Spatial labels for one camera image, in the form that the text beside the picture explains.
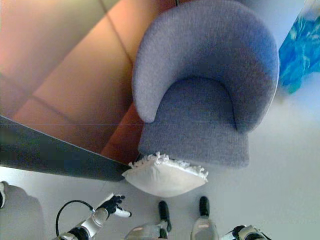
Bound white fringed pillow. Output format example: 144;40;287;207
121;151;209;198

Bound dark grey rug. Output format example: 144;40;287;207
0;115;131;183

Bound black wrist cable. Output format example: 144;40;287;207
55;199;97;237

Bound blue patterned cloth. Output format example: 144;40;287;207
278;0;320;95

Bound white and black shoe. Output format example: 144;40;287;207
0;180;7;209

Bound grey-blue fabric armchair sofa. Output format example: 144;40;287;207
131;0;280;169

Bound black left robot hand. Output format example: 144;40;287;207
95;192;132;221

